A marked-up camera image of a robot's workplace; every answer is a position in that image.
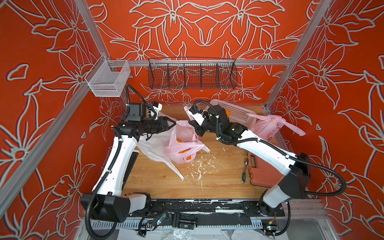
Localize plain pink plastic bag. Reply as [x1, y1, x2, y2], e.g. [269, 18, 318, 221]
[162, 106, 210, 165]

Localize pink printed plastic bag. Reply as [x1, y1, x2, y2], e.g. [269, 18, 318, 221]
[248, 114, 306, 141]

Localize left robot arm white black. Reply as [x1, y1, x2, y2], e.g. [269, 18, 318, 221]
[81, 99, 176, 240]

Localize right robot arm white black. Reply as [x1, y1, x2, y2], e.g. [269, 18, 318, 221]
[186, 100, 347, 216]

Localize white plastic bag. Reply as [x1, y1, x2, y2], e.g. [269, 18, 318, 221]
[137, 130, 185, 181]

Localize white perforated plastic basket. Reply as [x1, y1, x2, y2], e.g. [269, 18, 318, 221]
[210, 99, 257, 129]

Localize black plastic bag dispenser strip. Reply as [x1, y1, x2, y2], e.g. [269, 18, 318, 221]
[122, 150, 140, 190]

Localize red plastic tool case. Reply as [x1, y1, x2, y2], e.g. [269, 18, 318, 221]
[248, 152, 283, 188]

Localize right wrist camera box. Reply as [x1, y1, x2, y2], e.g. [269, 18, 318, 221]
[185, 107, 206, 126]

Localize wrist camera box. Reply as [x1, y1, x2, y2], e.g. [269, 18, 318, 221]
[185, 107, 206, 126]
[124, 102, 163, 122]

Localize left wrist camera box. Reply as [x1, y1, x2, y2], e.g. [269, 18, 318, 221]
[124, 102, 163, 122]

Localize black wire wall basket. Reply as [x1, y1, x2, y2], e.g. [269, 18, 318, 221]
[148, 57, 239, 90]

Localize white wire wall basket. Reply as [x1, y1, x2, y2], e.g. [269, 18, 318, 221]
[85, 55, 131, 98]

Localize green handled screwdriver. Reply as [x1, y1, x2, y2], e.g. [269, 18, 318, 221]
[242, 159, 249, 184]

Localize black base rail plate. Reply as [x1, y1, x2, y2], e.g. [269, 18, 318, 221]
[124, 197, 286, 230]

